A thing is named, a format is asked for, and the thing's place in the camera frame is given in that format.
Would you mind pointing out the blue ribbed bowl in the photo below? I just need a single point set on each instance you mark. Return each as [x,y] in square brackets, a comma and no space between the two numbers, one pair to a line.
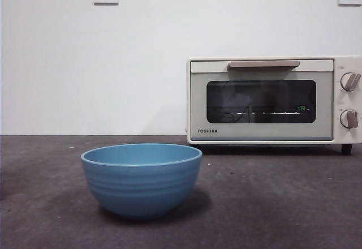
[141,186]

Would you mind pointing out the cream toaster oven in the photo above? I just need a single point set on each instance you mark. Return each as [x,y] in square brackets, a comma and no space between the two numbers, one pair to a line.
[336,135]

